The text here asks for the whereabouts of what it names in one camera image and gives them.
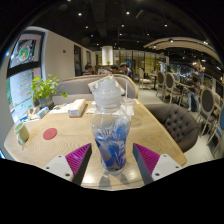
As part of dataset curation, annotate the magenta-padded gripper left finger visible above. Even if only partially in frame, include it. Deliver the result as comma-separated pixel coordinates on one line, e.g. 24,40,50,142
42,143,93,186

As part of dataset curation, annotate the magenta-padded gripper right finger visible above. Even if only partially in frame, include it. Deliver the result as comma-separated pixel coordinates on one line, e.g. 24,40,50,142
132,143,183,186

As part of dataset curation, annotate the clear bottle with blue label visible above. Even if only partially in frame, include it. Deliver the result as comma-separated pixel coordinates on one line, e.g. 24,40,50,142
90,75,132,176

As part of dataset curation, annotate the flat round red coaster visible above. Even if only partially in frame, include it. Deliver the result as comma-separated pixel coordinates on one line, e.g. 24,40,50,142
42,127,58,141

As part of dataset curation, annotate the dark tufted armchair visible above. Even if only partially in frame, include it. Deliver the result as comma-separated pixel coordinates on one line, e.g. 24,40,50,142
143,103,200,154

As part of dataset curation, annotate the wooden tissue box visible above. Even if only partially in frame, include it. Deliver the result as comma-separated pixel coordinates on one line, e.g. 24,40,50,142
67,98,87,118

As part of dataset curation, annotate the clear glass with straw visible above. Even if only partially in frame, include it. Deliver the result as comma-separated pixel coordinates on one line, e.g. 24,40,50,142
121,82,136,116

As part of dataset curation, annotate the small light blue pack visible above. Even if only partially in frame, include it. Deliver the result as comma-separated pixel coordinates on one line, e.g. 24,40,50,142
37,106,50,119

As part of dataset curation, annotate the pale green mug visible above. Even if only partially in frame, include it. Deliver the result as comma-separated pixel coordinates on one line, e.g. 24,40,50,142
13,121,30,147

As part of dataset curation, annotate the grey curved sofa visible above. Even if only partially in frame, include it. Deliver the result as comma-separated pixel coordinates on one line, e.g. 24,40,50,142
51,73,139,105

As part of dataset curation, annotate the green potted plant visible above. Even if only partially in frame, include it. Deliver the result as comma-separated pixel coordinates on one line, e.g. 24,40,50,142
29,73,68,108

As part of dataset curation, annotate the person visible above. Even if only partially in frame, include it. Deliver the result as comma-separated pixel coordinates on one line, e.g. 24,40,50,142
119,62,134,79
186,76,201,113
108,64,120,75
81,63,95,76

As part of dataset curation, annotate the group of round-backed chairs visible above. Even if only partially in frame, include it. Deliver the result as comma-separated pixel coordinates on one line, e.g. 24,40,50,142
138,68,224,151

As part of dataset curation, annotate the framed food poster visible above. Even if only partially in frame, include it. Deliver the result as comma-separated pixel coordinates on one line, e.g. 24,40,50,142
8,31,45,69

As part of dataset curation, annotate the group of ceiling lights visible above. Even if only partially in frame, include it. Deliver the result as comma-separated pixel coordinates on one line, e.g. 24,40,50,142
66,6,214,44

